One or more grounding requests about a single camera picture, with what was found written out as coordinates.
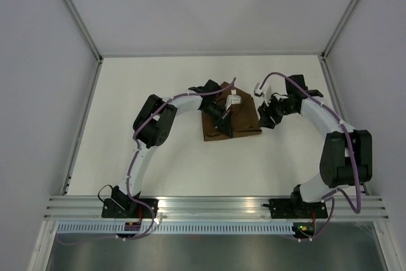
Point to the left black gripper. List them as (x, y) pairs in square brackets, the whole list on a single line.
[(222, 123)]

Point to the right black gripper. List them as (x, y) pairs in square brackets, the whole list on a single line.
[(265, 111)]

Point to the brown cloth napkin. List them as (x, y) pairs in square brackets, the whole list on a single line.
[(244, 117)]

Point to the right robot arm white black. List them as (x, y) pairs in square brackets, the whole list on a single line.
[(346, 159)]

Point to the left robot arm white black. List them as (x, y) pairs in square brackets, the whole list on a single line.
[(152, 127)]

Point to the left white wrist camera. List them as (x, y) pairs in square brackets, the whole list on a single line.
[(232, 99)]

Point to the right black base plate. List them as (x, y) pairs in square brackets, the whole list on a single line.
[(282, 208)]

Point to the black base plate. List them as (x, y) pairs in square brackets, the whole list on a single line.
[(133, 210), (282, 208)]

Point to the white slotted cable duct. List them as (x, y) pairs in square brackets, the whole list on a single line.
[(176, 227)]

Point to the aluminium front rail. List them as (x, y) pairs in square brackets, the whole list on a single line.
[(217, 208)]

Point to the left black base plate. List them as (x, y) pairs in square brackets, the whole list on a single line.
[(133, 210)]

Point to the right aluminium frame post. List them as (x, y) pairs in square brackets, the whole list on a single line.
[(338, 30)]

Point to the aluminium frame post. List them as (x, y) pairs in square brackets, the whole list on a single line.
[(83, 30), (338, 30)]

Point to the left aluminium frame post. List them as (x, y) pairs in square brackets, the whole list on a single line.
[(83, 30)]

